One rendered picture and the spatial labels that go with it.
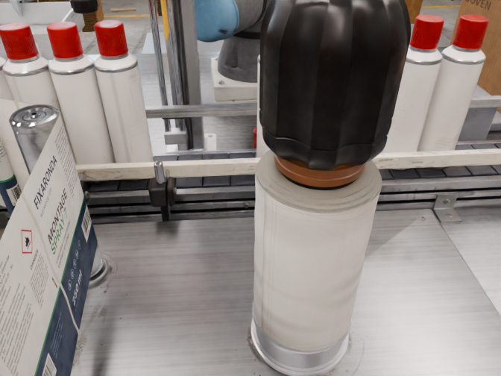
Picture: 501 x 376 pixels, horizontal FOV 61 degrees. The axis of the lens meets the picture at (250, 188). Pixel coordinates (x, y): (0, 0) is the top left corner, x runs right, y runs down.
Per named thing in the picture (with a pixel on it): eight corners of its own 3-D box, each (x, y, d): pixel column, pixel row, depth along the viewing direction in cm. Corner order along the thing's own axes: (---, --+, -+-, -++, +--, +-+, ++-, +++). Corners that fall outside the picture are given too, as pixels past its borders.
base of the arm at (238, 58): (222, 83, 87) (222, 34, 82) (213, 59, 99) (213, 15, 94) (292, 81, 90) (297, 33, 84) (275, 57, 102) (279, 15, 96)
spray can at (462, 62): (421, 171, 61) (464, 24, 49) (408, 151, 65) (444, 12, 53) (455, 169, 61) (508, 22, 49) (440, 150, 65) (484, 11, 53)
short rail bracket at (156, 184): (156, 244, 56) (143, 168, 49) (159, 229, 58) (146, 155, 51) (181, 242, 56) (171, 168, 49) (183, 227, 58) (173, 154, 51)
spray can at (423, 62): (383, 171, 61) (417, 24, 48) (372, 152, 65) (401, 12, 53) (418, 170, 61) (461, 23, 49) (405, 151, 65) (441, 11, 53)
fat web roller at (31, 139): (59, 289, 43) (-8, 127, 32) (71, 257, 47) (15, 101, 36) (104, 287, 44) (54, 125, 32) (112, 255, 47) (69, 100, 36)
